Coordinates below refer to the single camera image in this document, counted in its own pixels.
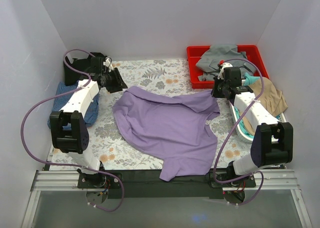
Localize purple polo shirt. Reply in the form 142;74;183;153
112;86;220;181

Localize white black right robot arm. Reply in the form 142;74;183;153
211;63;294;187

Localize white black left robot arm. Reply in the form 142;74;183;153
48;53;127;189

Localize teal shirt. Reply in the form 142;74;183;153
243;73;261;86

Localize grey shirt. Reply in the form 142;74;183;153
196;44;256;81

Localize black folded shirt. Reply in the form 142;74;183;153
63;52;107;86

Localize beige shirt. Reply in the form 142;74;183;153
249;77;288;117

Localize red plastic bin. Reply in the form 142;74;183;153
186;45;269;89

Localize blue checked folded shirt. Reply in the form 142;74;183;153
51;81;99;127

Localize white perforated laundry basket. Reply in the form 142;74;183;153
227;79;290;144

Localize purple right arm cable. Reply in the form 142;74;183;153
213;59;265;206

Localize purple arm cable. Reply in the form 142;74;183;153
20;49;126;212
213;59;265;206

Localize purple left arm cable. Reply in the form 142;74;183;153
20;49;126;212

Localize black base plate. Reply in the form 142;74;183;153
77;169;257;199

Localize aluminium front rail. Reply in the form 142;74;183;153
22;169;312;227

